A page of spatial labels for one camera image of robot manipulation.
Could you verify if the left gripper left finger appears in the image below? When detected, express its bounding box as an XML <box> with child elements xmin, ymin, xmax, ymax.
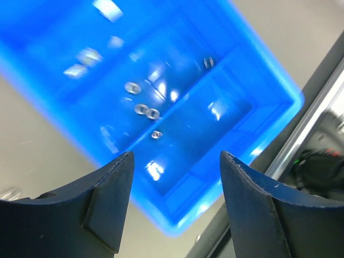
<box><xmin>1</xmin><ymin>152</ymin><xmax>134</xmax><ymax>257</ymax></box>

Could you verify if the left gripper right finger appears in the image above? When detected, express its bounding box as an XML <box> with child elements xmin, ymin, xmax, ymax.
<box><xmin>220</xmin><ymin>151</ymin><xmax>343</xmax><ymax>257</ymax></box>

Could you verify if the blue compartment bin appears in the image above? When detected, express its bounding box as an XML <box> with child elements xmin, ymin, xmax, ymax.
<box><xmin>1</xmin><ymin>1</ymin><xmax>304</xmax><ymax>236</ymax></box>

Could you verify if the silver T-slot nut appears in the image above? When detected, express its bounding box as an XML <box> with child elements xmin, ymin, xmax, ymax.
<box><xmin>63</xmin><ymin>64</ymin><xmax>88</xmax><ymax>78</ymax></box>
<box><xmin>77</xmin><ymin>47</ymin><xmax>103</xmax><ymax>67</ymax></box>

